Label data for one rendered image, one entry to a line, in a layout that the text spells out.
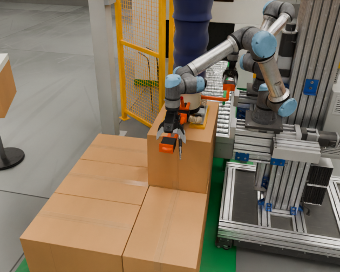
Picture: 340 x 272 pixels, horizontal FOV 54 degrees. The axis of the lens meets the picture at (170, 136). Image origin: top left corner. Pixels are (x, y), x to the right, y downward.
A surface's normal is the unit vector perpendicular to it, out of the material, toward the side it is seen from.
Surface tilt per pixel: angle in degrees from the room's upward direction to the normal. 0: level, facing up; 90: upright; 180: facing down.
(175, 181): 90
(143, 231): 0
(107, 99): 90
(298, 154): 90
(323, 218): 0
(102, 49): 90
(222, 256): 0
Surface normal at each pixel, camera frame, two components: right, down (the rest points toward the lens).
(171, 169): -0.22, 0.49
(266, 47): 0.29, 0.39
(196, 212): 0.01, -0.86
